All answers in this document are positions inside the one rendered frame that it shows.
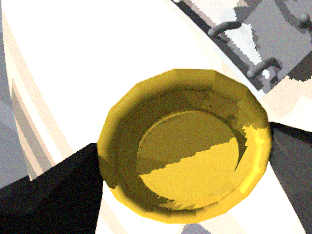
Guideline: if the yellow plate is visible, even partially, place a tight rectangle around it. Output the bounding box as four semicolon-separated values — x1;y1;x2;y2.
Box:
97;69;272;224

